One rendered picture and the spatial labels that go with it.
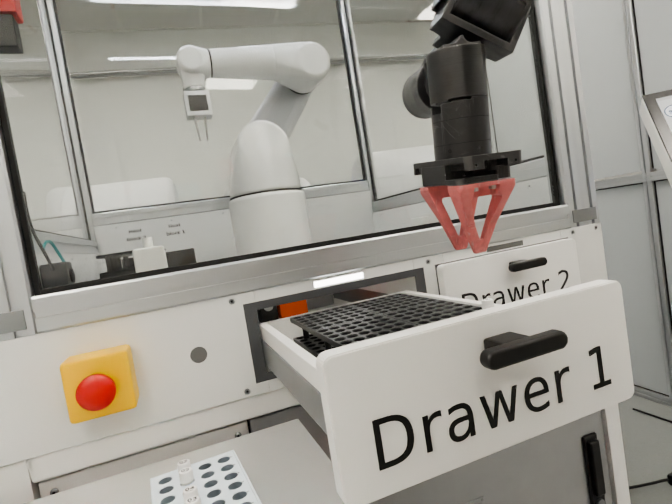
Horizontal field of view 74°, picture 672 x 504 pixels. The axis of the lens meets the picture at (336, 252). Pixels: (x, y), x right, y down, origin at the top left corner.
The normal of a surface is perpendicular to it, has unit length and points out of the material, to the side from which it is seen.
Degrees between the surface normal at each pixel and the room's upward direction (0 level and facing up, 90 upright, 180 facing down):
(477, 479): 90
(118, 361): 90
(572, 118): 90
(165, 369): 90
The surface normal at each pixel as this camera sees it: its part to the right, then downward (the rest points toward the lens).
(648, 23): -0.95, 0.17
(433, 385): 0.35, 0.00
